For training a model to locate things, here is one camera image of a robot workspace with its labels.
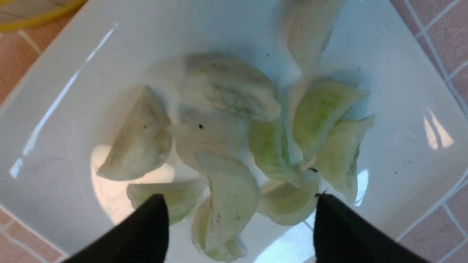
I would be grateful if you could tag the pinkish dumpling lower centre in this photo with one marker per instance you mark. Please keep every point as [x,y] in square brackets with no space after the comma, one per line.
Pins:
[234,197]

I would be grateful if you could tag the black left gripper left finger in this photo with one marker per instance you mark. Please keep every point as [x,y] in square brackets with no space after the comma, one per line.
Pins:
[143,237]

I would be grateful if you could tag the green dumpling centre plate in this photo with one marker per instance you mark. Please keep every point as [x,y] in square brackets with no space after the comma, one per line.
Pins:
[268,144]

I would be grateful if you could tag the pale dumpling top left plate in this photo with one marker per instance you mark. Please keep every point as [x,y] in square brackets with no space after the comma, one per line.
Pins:
[143,143]

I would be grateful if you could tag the pale dumpling top centre plate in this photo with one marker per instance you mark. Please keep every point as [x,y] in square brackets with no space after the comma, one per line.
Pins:
[232,85]

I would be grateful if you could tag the green dumpling plate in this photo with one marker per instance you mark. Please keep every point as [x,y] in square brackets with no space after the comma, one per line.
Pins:
[268,144]
[180,197]

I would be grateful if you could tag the white square plate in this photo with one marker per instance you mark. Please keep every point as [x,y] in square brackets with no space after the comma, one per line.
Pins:
[58,124]

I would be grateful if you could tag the bamboo steamer lid yellow rim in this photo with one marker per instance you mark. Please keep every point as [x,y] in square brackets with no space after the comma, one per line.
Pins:
[16,15]

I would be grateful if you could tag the green dumpling left plate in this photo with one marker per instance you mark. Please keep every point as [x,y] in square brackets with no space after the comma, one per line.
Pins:
[180,197]

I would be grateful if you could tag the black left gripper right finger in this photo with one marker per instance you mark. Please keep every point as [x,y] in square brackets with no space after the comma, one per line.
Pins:
[342,236]

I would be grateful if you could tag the green dumpling lower right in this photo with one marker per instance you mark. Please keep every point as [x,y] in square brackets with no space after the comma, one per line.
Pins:
[337,159]

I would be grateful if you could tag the pale dumpling right plate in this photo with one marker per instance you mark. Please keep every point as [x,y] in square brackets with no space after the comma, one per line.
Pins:
[311,31]

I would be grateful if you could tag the green dumpling bottom centre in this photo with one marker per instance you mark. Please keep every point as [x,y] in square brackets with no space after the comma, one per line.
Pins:
[286,204]

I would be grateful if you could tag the pale dumpling plate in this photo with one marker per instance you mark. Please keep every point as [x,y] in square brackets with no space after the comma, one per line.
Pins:
[232,85]
[311,31]
[143,143]

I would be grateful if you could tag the green dumpling right stacked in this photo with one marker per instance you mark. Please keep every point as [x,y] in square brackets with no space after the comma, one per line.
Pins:
[319,110]

